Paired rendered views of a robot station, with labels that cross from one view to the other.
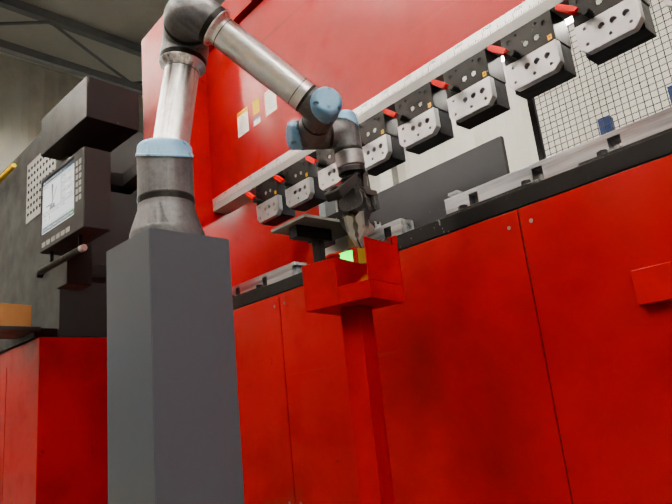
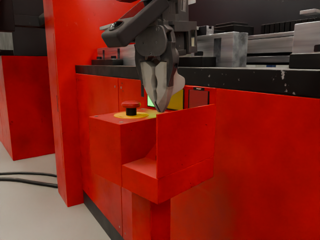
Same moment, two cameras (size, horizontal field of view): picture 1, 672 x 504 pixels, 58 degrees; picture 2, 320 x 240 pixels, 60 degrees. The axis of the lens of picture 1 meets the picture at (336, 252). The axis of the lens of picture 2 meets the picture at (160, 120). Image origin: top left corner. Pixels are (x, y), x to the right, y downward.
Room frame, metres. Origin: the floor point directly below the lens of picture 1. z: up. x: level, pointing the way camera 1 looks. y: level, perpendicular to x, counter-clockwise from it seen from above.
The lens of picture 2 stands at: (1.00, -0.14, 0.89)
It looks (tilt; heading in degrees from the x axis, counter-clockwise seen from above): 12 degrees down; 10
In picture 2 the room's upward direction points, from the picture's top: straight up
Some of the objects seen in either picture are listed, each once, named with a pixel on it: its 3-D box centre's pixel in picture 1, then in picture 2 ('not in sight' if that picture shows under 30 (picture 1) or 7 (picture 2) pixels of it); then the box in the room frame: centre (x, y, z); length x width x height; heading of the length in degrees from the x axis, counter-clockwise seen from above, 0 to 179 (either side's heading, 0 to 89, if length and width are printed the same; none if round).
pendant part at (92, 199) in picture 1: (74, 203); not in sight; (2.54, 1.14, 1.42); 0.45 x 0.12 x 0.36; 48
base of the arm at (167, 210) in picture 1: (167, 222); not in sight; (1.20, 0.34, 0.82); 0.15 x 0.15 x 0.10
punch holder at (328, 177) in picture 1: (339, 165); not in sight; (2.03, -0.05, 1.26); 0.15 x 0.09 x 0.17; 42
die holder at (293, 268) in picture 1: (264, 288); (120, 55); (2.42, 0.31, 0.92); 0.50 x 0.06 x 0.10; 42
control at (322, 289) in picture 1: (351, 273); (150, 132); (1.53, -0.04, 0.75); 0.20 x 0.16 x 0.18; 55
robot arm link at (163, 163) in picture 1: (165, 171); not in sight; (1.20, 0.34, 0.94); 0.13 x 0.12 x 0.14; 18
